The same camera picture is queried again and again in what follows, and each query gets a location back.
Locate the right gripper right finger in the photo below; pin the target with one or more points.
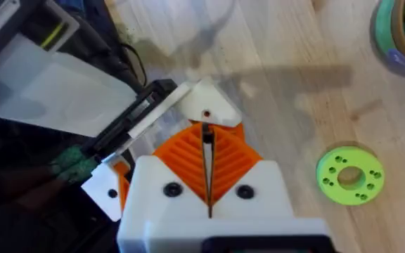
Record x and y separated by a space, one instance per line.
258 182

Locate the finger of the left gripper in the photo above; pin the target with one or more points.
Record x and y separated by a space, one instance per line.
100 186
209 100

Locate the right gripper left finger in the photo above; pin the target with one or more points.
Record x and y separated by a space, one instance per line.
153 182

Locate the left gripper's white-black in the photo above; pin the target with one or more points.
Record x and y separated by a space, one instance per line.
58 88

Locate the green disc with holes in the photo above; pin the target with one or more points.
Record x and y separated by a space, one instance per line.
361 156

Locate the teal tub with toys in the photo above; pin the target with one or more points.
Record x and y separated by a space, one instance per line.
385 31

